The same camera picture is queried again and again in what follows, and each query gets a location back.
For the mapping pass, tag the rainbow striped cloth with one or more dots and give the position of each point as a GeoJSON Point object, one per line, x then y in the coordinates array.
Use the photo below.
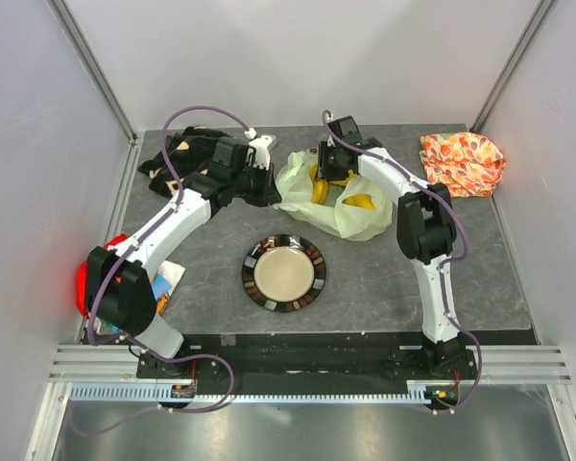
{"type": "Point", "coordinates": [165, 283]}

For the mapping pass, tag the grey slotted cable duct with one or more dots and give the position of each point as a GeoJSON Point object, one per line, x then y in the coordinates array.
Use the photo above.
{"type": "Point", "coordinates": [415, 393]}

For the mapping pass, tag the black rimmed ceramic plate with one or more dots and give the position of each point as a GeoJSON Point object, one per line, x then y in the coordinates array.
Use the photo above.
{"type": "Point", "coordinates": [284, 273]}

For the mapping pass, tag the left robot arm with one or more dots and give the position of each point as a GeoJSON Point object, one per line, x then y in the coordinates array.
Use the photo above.
{"type": "Point", "coordinates": [201, 195]}

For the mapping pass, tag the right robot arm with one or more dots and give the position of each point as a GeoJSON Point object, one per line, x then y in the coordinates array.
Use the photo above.
{"type": "Point", "coordinates": [426, 224]}

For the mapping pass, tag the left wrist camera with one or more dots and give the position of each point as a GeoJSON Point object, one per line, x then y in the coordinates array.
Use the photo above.
{"type": "Point", "coordinates": [262, 145]}

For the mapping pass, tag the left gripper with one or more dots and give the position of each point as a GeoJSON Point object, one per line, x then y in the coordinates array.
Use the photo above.
{"type": "Point", "coordinates": [269, 194]}

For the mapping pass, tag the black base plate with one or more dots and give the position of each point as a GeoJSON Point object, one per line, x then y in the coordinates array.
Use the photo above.
{"type": "Point", "coordinates": [397, 355]}

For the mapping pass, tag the black floral patterned cloth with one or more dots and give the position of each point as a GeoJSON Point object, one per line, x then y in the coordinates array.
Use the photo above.
{"type": "Point", "coordinates": [189, 151]}

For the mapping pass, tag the wrinkled yellow fake fruit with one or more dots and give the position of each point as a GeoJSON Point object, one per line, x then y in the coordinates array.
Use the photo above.
{"type": "Point", "coordinates": [360, 200]}

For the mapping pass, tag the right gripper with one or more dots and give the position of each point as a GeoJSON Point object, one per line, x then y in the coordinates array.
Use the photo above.
{"type": "Point", "coordinates": [324, 170]}

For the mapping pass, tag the yellow fake banana bunch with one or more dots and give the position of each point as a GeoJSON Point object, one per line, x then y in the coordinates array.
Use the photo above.
{"type": "Point", "coordinates": [320, 187]}

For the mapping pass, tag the pale green plastic bag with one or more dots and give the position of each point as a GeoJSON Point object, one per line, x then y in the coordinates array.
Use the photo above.
{"type": "Point", "coordinates": [347, 222]}

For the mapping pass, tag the orange floral cloth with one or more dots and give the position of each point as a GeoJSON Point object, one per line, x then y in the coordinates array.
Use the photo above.
{"type": "Point", "coordinates": [468, 164]}

